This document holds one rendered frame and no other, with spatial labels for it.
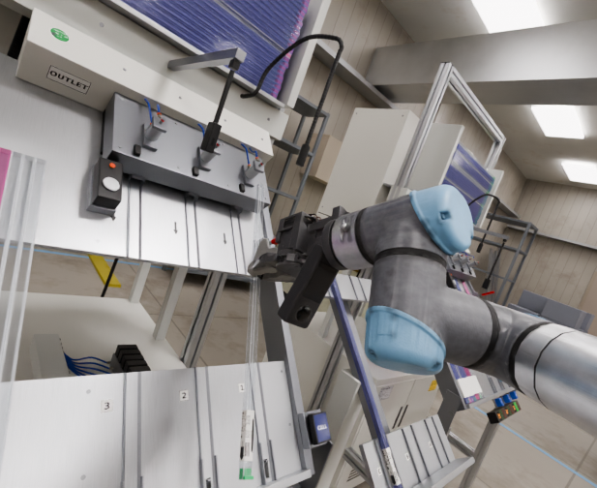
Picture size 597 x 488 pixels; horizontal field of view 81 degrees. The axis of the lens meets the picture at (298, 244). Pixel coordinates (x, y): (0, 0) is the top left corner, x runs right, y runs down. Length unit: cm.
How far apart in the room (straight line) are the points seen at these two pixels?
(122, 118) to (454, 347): 61
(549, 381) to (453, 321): 8
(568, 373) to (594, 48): 419
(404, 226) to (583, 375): 19
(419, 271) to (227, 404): 42
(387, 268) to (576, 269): 1119
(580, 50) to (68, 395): 445
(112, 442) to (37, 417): 9
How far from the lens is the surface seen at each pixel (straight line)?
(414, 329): 34
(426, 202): 38
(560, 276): 1154
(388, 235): 38
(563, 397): 37
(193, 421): 61
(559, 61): 448
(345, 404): 94
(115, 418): 57
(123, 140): 67
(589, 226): 1169
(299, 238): 50
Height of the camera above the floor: 116
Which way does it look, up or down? 6 degrees down
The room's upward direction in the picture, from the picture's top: 20 degrees clockwise
